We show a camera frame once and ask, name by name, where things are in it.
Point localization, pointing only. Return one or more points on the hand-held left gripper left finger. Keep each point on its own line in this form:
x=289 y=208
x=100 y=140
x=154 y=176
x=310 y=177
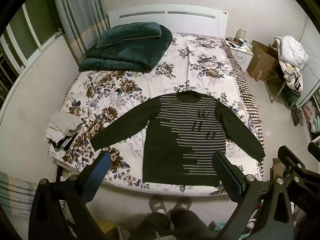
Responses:
x=98 y=175

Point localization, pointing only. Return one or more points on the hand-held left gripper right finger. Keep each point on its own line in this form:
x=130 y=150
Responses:
x=228 y=177

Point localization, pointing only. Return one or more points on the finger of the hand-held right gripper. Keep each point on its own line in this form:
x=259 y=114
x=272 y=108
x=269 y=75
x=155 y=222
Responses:
x=290 y=158
x=314 y=148

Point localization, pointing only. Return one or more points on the dark striped sweater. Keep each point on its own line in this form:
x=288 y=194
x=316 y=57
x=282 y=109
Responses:
x=162 y=155

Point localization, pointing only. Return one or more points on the pile of folded clothes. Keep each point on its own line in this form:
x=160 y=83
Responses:
x=65 y=127

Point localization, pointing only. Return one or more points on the shoe rack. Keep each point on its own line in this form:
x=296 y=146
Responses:
x=312 y=117

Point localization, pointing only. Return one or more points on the person's right slipper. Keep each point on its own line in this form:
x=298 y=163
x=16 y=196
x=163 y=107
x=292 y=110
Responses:
x=183 y=203

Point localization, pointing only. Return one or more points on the person's slipper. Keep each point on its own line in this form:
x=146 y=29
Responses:
x=183 y=203
x=157 y=205

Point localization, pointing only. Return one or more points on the person's right leg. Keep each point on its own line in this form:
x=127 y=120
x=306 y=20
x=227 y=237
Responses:
x=190 y=223

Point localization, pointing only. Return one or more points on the person's leg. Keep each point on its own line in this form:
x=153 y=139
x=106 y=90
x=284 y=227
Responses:
x=152 y=226
x=190 y=223

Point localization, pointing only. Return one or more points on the person's left slipper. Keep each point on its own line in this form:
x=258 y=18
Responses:
x=157 y=205

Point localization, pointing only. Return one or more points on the person's left leg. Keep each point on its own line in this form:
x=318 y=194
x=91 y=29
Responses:
x=152 y=226

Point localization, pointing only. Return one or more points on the striped folded cloth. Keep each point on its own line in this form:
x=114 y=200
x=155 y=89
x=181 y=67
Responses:
x=15 y=195

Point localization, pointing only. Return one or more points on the white quilt pile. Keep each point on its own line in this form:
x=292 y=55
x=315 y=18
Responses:
x=292 y=52

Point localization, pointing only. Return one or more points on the bed with floral sheet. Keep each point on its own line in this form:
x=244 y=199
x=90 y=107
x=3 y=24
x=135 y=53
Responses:
x=130 y=80

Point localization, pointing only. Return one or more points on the cardboard box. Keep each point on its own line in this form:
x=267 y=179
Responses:
x=261 y=60

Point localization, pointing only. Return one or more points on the white nightstand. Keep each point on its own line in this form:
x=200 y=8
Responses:
x=241 y=53

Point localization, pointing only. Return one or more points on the folded dark green blanket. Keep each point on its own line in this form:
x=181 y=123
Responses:
x=135 y=55

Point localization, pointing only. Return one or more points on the dark cup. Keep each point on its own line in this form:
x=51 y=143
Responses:
x=241 y=43

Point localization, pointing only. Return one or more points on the white table lamp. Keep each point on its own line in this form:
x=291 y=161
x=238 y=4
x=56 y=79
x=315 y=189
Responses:
x=241 y=33

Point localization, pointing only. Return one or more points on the dark green pillow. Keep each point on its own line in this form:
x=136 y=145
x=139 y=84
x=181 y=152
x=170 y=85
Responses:
x=127 y=33

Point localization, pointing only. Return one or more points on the grey-green curtain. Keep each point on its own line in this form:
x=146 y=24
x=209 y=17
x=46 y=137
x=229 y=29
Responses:
x=75 y=17

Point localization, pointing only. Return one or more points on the white headboard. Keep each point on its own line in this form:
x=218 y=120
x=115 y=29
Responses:
x=175 y=22

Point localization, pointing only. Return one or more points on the metal frame chair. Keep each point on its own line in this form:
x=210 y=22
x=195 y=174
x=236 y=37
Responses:
x=276 y=87

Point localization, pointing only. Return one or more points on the window with white frame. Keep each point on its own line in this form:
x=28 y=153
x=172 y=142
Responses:
x=22 y=45

